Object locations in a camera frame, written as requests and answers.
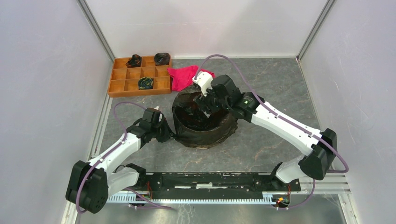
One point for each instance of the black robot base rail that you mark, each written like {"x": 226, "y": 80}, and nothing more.
{"x": 207, "y": 186}

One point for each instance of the black rolled item back left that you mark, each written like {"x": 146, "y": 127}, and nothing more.
{"x": 134, "y": 61}

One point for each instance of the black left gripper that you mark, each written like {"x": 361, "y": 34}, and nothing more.
{"x": 168, "y": 133}

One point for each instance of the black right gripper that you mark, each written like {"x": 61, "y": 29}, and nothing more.
{"x": 201, "y": 101}

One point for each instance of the blue green rolled item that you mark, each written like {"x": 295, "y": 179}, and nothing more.
{"x": 146, "y": 83}

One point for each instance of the dark rolled item back right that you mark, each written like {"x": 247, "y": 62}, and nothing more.
{"x": 162, "y": 59}

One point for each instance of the wooden compartment tray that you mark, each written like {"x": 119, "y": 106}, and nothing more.
{"x": 124, "y": 81}

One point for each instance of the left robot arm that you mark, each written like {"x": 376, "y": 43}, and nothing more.
{"x": 92, "y": 182}

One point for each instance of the black plastic trash bag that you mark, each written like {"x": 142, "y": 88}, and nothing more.
{"x": 193, "y": 128}

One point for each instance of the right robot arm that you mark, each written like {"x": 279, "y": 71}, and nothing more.
{"x": 317, "y": 147}

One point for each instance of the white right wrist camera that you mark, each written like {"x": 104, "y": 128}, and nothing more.
{"x": 203, "y": 80}

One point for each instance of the red crumpled cloth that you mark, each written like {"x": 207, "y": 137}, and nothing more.
{"x": 181, "y": 78}

